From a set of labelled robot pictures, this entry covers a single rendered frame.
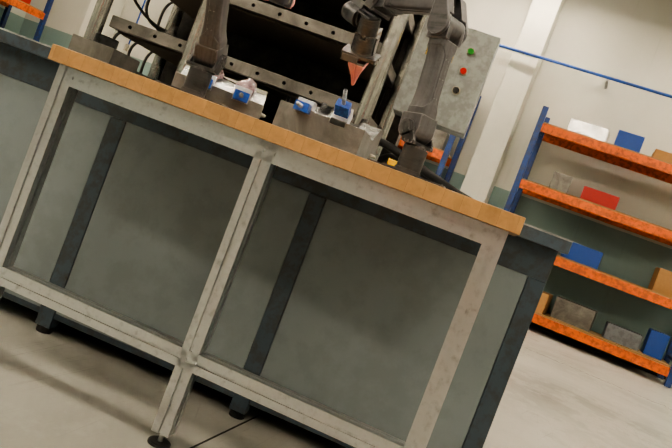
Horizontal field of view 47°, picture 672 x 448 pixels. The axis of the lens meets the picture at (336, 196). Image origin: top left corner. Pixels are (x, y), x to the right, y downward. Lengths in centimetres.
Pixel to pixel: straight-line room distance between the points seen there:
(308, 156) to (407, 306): 59
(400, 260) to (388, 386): 35
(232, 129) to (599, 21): 764
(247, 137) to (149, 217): 59
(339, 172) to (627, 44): 756
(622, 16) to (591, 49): 48
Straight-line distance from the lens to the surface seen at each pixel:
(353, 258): 214
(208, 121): 184
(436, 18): 194
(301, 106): 216
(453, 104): 304
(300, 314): 218
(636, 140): 840
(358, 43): 214
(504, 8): 930
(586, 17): 922
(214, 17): 202
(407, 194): 171
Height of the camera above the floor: 73
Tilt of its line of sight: 1 degrees down
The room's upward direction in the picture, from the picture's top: 21 degrees clockwise
